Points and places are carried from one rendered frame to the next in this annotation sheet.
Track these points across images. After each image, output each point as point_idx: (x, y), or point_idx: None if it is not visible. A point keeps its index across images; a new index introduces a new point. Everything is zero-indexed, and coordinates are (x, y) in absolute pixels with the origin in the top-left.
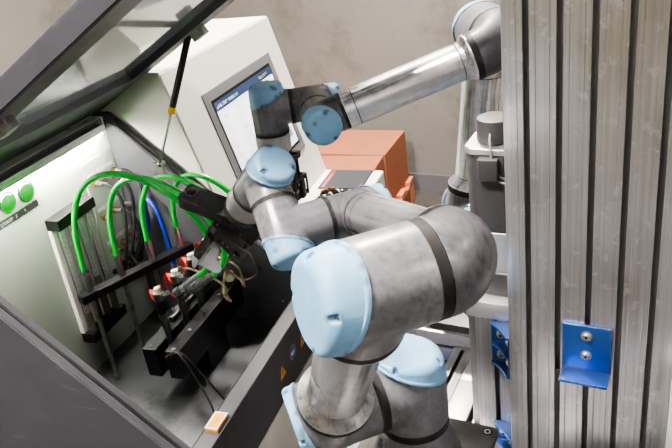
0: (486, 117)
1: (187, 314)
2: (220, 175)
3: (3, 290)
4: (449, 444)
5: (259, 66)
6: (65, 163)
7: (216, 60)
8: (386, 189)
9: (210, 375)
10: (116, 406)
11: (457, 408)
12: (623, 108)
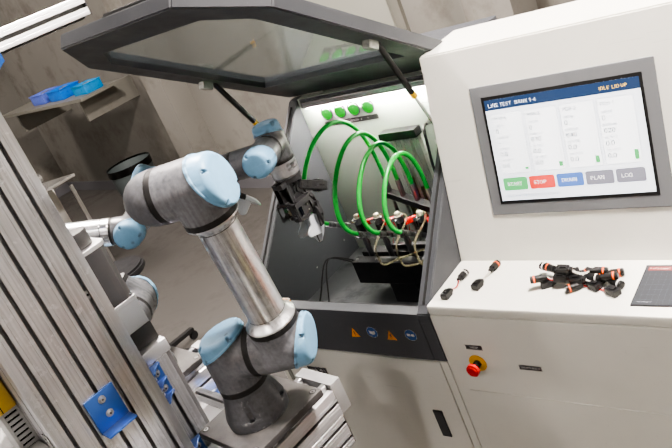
0: (74, 229)
1: (387, 250)
2: (462, 171)
3: (352, 157)
4: None
5: (611, 73)
6: (404, 97)
7: (516, 54)
8: (116, 228)
9: (393, 301)
10: (263, 247)
11: (214, 414)
12: None
